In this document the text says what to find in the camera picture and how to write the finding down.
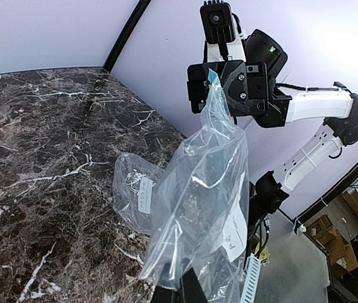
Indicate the black enclosure frame post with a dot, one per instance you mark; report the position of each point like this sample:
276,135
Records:
125,34

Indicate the cardboard boxes in background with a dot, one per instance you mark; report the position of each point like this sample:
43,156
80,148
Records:
335,227

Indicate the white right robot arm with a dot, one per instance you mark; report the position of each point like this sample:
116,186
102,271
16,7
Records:
331,111

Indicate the large clear zip bag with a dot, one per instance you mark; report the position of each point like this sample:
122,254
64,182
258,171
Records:
200,206

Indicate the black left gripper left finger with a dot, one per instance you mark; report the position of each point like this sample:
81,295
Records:
164,295

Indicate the white slotted cable duct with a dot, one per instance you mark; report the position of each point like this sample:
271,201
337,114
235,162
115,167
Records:
253,269

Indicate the small clear zip bag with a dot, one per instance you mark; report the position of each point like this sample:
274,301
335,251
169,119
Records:
133,186

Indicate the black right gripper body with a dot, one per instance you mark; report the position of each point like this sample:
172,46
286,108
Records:
245,86

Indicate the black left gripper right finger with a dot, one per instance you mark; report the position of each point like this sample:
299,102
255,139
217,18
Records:
190,289

